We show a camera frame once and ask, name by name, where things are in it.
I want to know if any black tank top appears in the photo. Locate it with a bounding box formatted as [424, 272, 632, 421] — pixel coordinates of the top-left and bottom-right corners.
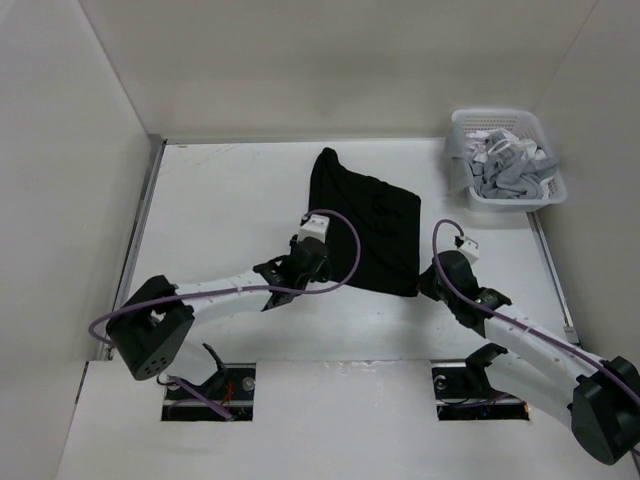
[308, 148, 421, 297]

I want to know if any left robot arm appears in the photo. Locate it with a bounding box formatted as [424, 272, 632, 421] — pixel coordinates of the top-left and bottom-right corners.
[106, 237, 330, 399]

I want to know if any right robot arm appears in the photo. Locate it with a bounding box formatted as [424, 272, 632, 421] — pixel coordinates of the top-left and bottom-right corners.
[418, 250, 639, 465]

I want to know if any grey tank top pile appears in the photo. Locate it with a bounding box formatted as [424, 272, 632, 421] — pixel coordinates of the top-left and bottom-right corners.
[444, 123, 559, 200]

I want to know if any white plastic laundry basket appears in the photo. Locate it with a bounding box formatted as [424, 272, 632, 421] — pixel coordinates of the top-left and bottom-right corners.
[451, 108, 567, 212]

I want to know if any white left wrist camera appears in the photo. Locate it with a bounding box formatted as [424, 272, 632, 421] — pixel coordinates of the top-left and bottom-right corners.
[297, 214, 330, 243]

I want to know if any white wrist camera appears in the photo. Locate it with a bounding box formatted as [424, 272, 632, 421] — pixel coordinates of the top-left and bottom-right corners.
[454, 235, 480, 264]
[297, 214, 330, 243]

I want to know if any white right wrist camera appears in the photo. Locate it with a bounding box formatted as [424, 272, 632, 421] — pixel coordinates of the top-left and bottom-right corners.
[454, 235, 480, 264]

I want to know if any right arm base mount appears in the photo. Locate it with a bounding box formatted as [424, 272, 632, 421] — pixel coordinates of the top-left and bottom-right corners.
[431, 362, 530, 421]

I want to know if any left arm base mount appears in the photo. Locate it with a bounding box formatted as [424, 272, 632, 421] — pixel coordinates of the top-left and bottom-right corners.
[156, 364, 256, 423]

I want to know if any aluminium table edge rail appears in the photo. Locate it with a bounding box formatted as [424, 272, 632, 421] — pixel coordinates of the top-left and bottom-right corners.
[102, 132, 167, 361]

